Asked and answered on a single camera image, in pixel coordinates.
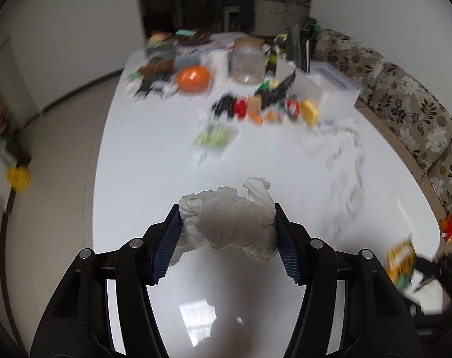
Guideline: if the floral sofa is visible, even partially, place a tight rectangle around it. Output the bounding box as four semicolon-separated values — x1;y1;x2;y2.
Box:
313;27;452;262

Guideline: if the yellow sponge block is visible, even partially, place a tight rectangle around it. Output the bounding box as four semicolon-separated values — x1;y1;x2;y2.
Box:
300;99;320;127

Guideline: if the grey tin snack box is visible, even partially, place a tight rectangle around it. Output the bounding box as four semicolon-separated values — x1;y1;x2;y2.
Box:
143;31;177;62

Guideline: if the dark fruit bowl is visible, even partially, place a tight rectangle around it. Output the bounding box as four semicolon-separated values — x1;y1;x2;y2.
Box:
174;29;213;47

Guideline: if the brown sweet potato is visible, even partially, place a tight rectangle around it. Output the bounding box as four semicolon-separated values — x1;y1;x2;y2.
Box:
137;59;175;76

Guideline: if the white sideboard cabinet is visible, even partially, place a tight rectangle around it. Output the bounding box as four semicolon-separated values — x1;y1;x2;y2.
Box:
253;0;309;37

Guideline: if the red plush toy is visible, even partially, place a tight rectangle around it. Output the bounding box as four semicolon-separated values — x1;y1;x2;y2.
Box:
439;214;452;243

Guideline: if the yellow snack packet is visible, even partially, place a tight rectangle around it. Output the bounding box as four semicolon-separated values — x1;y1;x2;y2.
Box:
385;238;416;283

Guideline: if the orange ball in bag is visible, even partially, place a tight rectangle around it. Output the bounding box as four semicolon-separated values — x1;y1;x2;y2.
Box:
176;66;211;93

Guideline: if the white storage box with lid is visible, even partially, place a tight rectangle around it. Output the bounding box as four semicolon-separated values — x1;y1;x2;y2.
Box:
275;60;362;123

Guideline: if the green drink pouch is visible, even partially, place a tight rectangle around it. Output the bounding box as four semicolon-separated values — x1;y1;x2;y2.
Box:
194;123;238;164

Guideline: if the black tablet in box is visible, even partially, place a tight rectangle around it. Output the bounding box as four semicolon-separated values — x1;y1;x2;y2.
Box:
287;24;316;74

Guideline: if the yellow potty chair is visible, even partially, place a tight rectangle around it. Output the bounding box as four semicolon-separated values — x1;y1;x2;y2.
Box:
6;166;31;193

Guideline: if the black toy figure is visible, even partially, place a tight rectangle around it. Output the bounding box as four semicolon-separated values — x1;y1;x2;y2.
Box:
210;95;236;119

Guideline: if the white plastic bag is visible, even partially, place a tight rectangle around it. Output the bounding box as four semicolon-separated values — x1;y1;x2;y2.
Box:
170;177;278;265

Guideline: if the white tissue roll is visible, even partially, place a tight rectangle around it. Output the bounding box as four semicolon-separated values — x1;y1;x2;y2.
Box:
210;50;229;87

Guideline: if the clear glass jar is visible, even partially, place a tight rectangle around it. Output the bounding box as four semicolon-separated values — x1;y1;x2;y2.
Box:
230;36;267;84

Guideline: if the yellow flower plant pot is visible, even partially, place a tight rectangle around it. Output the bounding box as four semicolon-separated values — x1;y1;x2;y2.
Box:
0;99;31;166

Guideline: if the red toy can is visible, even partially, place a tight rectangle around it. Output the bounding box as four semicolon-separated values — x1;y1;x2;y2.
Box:
285;98;301;120

